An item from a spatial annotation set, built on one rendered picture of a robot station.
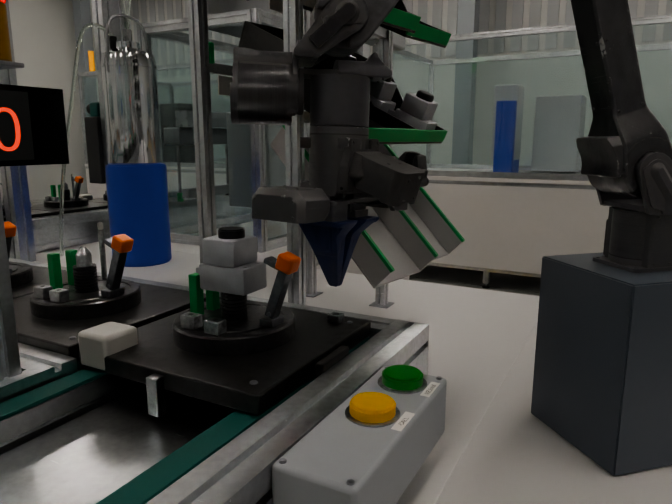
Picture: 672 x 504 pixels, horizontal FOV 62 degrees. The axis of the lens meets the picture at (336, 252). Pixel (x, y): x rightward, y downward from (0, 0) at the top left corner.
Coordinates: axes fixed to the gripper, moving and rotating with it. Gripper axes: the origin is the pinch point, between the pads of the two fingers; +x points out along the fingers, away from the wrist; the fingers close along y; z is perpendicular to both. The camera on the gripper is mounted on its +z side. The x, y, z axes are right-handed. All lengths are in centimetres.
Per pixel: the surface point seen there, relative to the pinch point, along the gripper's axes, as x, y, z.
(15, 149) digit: -9.3, -20.4, -20.7
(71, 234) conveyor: 18, 49, -138
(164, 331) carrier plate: 11.6, -4.7, -21.3
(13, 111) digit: -12.6, -20.3, -20.8
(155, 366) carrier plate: 11.8, -11.9, -13.4
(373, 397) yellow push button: 11.2, -5.4, 8.2
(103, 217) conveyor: 14, 62, -141
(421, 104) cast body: -17.9, 39.9, -11.9
